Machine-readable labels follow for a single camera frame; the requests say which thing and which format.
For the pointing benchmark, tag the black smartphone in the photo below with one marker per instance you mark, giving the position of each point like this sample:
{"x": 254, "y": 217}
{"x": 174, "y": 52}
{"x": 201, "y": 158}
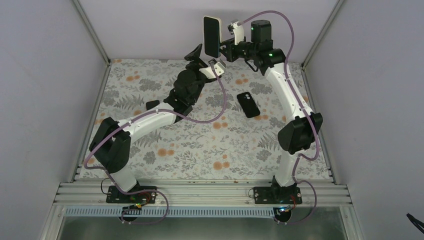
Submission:
{"x": 212, "y": 36}

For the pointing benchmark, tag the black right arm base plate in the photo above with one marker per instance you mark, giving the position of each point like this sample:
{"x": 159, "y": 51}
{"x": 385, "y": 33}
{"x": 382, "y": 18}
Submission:
{"x": 264, "y": 195}

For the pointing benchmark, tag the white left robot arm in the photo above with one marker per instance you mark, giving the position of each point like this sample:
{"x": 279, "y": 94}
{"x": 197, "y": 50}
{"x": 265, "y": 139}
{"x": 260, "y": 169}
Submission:
{"x": 112, "y": 142}

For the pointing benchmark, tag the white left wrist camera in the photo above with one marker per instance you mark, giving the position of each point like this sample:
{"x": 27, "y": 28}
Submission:
{"x": 215, "y": 68}

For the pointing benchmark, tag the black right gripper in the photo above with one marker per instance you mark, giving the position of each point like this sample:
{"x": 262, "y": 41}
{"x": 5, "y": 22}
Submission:
{"x": 229, "y": 52}

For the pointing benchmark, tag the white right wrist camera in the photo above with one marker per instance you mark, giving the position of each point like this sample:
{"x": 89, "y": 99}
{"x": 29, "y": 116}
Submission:
{"x": 236, "y": 29}

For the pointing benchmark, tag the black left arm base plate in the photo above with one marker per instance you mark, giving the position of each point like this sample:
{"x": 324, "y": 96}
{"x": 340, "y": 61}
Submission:
{"x": 114, "y": 196}

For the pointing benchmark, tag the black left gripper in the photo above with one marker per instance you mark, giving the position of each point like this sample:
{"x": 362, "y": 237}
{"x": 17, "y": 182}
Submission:
{"x": 193, "y": 56}

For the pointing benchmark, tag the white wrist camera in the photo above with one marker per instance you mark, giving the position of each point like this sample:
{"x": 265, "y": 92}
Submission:
{"x": 215, "y": 68}
{"x": 236, "y": 29}

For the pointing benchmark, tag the aluminium front rail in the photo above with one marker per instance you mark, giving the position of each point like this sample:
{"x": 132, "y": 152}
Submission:
{"x": 189, "y": 194}

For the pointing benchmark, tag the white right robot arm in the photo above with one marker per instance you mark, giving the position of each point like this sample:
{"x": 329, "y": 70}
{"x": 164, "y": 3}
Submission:
{"x": 303, "y": 124}

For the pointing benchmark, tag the black object at corner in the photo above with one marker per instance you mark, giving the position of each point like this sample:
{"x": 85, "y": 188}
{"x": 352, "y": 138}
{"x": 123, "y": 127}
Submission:
{"x": 416, "y": 222}

